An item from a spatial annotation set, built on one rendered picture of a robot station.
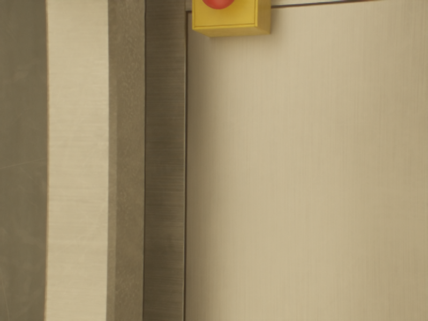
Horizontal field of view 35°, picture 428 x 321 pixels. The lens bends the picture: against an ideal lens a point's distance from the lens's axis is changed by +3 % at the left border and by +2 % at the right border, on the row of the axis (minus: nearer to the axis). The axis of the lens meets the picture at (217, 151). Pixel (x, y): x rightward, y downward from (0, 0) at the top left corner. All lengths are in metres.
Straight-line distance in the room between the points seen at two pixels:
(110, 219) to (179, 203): 0.56
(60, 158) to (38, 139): 0.40
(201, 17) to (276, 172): 0.19
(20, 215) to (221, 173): 0.24
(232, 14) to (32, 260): 0.31
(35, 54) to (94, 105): 0.41
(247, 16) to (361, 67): 0.13
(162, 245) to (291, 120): 0.21
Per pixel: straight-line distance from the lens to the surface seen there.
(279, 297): 0.76
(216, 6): 0.69
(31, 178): 0.63
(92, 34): 0.23
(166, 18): 0.80
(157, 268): 0.80
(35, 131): 0.63
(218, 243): 0.77
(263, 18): 0.72
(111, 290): 0.23
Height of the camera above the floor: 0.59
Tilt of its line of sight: 1 degrees down
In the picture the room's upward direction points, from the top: straight up
